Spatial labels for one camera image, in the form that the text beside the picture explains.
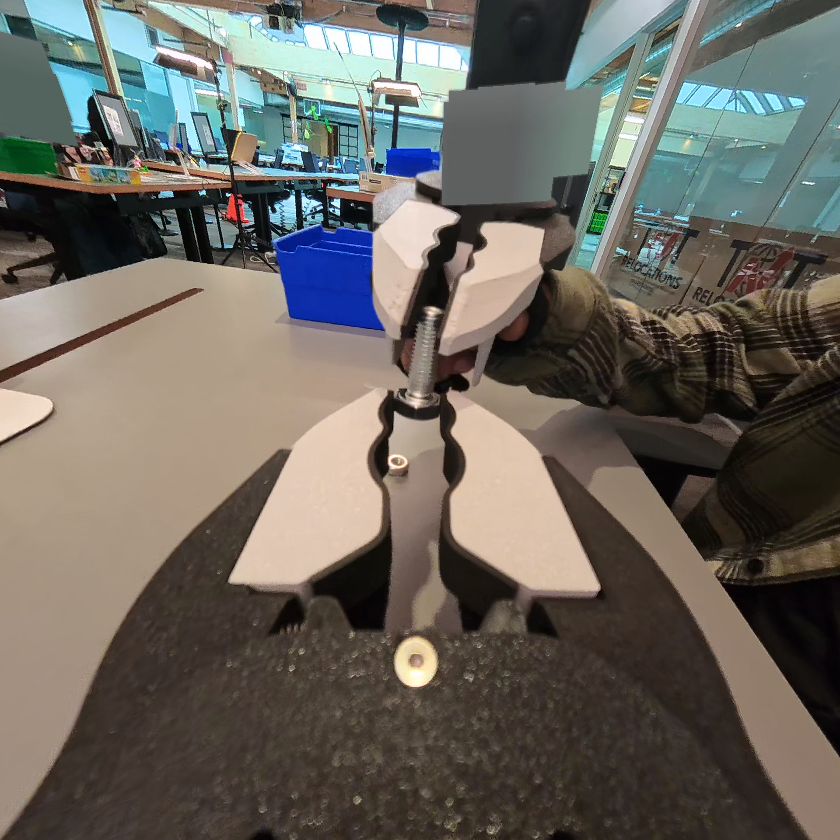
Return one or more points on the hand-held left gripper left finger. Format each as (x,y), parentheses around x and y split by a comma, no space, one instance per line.
(315,512)

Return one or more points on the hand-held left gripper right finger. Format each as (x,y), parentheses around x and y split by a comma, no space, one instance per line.
(518,518)

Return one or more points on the blue divided plastic bin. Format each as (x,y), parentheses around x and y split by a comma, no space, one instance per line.
(315,289)

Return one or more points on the wooden board on tripod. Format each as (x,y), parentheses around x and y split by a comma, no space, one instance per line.
(241,148)

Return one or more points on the person's black trousers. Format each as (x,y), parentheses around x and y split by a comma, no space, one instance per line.
(800,643)

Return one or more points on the labelled cardboard box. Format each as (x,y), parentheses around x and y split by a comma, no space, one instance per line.
(380,181)

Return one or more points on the white tablet stand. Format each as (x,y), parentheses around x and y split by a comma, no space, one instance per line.
(19,413)

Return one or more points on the silver hex nut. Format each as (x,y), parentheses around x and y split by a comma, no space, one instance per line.
(397,472)

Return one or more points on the studio light panel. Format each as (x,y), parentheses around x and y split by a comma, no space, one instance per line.
(185,63)
(395,93)

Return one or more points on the colourful toy box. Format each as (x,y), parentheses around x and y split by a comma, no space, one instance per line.
(105,174)

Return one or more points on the orange traffic cone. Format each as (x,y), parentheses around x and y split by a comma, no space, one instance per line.
(236,211)

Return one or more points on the green plastic bin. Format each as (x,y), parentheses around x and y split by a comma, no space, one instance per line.
(26,157)

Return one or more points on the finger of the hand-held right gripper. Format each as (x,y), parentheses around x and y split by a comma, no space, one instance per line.
(397,262)
(499,282)

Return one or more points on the long wooden desk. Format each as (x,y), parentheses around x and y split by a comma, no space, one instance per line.
(98,184)

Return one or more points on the desk monitor showing document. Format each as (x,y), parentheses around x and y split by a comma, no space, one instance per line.
(117,121)
(203,132)

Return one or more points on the person's plaid shirt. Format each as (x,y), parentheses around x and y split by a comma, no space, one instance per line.
(774,499)

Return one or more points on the person's right hand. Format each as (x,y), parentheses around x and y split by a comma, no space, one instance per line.
(456,366)

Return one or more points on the silver hex bolt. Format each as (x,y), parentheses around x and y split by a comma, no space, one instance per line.
(423,354)

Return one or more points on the printed cardboard moving box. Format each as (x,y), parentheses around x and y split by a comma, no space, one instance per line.
(754,275)
(656,275)

